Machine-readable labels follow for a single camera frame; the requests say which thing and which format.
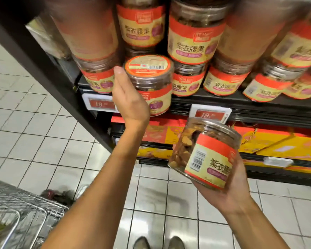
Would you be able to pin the black metal store shelf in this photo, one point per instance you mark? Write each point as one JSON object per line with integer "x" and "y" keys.
{"x": 52, "y": 85}

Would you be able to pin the person's left forearm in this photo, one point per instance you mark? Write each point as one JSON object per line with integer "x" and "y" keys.
{"x": 93, "y": 204}

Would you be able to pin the row of small cashew jars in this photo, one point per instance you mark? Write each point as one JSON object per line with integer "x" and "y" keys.
{"x": 197, "y": 38}

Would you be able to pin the person's shoe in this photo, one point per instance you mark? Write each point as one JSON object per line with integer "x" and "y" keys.
{"x": 141, "y": 242}
{"x": 176, "y": 242}

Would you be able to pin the small white price tag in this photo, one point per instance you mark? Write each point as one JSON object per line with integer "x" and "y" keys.
{"x": 278, "y": 161}
{"x": 210, "y": 113}
{"x": 101, "y": 103}

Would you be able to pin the yellow gift box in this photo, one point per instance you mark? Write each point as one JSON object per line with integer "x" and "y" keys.
{"x": 175, "y": 134}

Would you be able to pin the flat yellow box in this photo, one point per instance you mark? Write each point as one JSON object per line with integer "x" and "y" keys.
{"x": 155, "y": 153}

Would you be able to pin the person's left hand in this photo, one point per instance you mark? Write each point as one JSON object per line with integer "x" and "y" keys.
{"x": 132, "y": 106}

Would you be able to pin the person's right hand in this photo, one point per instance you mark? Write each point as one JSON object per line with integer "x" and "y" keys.
{"x": 233, "y": 194}

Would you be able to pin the red-label clear nut jar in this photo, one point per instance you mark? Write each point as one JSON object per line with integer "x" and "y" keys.
{"x": 153, "y": 75}
{"x": 212, "y": 158}

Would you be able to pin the long orange yellow box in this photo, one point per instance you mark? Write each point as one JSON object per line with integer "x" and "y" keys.
{"x": 300, "y": 147}

